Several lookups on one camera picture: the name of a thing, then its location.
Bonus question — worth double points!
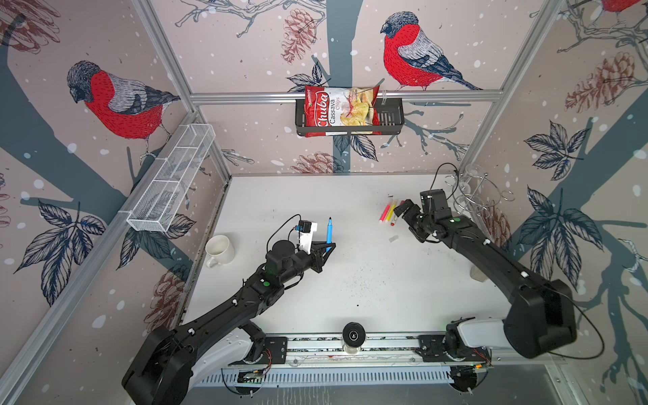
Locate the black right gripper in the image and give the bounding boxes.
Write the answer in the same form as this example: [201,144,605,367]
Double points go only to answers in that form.
[390,199,434,241]

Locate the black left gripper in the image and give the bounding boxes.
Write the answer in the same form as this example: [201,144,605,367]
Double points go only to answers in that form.
[277,240,336,286]

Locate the yellow highlighter pen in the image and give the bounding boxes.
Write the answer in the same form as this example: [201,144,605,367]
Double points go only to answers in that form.
[385,200,398,223]

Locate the pink highlighter pen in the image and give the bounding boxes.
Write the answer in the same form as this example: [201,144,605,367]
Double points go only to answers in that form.
[380,200,393,222]

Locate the blue marker pen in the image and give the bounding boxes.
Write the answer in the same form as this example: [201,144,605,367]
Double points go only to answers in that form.
[327,217,333,244]

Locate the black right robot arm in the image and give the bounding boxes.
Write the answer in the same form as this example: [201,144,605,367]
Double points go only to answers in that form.
[394,189,577,359]

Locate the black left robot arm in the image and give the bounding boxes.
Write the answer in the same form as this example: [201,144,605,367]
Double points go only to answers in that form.
[121,240,336,404]

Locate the chrome spiral glass holder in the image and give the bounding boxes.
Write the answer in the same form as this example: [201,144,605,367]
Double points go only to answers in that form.
[445,164,516,219]

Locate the white ceramic mug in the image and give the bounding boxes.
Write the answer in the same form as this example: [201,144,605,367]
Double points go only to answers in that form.
[204,235,236,268]

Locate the glass spice jar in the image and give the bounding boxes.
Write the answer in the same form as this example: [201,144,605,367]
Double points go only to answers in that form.
[470,266,489,283]

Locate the red cassava chips bag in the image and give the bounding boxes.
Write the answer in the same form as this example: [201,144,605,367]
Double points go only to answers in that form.
[304,86,380,138]

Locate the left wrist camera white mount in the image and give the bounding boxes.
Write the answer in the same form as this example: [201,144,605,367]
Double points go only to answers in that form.
[296,219,317,255]

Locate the black wire wall basket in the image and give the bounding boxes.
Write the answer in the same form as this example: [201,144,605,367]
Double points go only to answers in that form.
[295,99,404,138]

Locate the black round knob on rail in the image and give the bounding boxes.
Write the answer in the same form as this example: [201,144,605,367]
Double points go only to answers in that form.
[342,322,366,354]

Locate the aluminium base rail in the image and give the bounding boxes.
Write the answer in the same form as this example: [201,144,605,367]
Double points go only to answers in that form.
[148,331,563,368]

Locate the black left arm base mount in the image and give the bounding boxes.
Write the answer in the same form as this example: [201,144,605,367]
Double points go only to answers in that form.
[228,336,288,367]

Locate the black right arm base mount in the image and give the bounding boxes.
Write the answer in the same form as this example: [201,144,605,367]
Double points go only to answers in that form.
[414,332,492,363]

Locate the white wire mesh shelf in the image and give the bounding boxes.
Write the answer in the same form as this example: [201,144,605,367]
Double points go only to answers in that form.
[127,123,215,232]

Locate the aluminium frame crossbar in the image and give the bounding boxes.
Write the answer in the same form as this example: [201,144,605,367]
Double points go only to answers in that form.
[189,89,505,106]

